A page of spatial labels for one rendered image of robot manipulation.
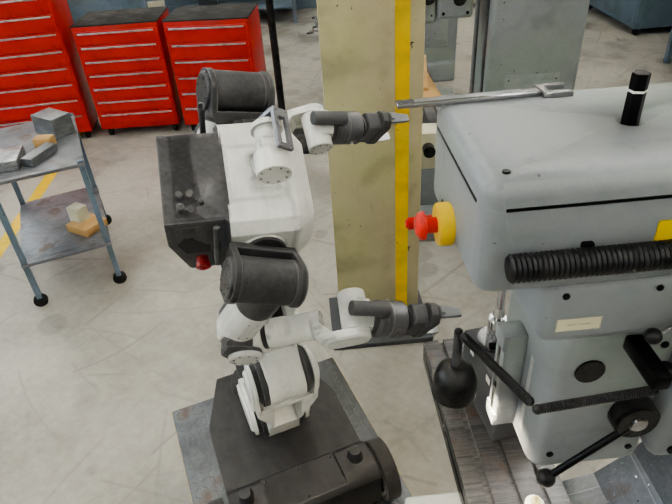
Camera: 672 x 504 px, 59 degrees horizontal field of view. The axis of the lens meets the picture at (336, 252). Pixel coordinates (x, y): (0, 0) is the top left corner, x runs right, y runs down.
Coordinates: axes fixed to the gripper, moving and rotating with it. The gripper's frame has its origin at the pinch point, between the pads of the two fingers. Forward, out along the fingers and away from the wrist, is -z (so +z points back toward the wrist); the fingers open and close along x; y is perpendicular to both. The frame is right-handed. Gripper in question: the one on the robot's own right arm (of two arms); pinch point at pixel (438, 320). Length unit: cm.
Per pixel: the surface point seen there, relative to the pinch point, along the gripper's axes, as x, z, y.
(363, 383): -140, -52, 27
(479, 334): -2.8, -13.9, -2.2
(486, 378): -1.8, -11.7, -14.1
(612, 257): 73, 29, -23
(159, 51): -266, 28, 357
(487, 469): -10.4, -12.2, -34.0
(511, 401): 33.4, 13.5, -29.0
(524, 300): 55, 26, -21
